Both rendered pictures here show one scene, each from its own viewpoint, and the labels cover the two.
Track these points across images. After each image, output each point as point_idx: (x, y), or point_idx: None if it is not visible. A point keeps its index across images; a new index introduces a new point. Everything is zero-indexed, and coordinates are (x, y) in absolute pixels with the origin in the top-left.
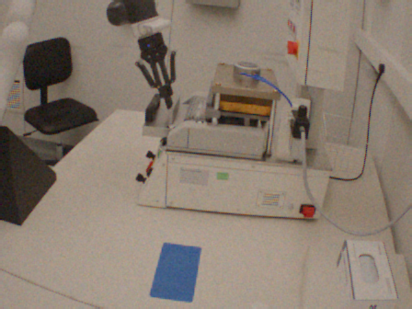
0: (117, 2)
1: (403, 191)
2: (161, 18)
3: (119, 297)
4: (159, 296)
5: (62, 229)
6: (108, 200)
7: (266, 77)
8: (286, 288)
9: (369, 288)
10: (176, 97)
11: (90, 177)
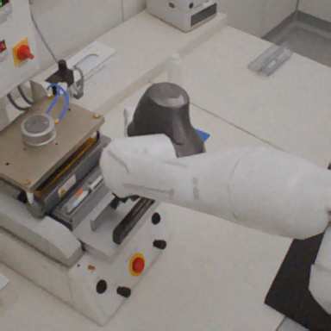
0: (193, 129)
1: None
2: (131, 117)
3: (232, 138)
4: (203, 133)
5: None
6: (202, 246)
7: (15, 130)
8: (118, 114)
9: (101, 53)
10: (102, 209)
11: (212, 298)
